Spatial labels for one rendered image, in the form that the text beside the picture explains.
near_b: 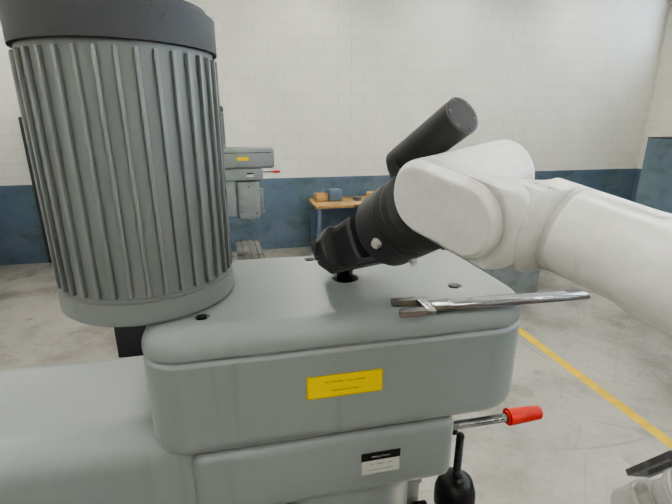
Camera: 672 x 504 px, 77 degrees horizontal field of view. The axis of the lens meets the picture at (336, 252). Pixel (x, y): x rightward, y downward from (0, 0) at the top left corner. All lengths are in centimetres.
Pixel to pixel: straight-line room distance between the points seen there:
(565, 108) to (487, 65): 178
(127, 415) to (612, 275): 52
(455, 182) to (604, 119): 939
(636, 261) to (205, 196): 39
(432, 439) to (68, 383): 49
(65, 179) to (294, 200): 676
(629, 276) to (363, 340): 28
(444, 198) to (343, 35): 703
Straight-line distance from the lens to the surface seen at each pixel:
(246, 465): 57
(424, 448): 62
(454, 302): 51
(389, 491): 69
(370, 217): 44
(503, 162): 40
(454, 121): 38
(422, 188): 35
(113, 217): 47
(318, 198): 673
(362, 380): 51
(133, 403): 62
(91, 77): 46
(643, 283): 30
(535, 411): 70
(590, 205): 33
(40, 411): 66
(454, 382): 56
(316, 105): 714
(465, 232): 33
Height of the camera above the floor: 210
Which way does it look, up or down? 17 degrees down
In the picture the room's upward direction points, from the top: straight up
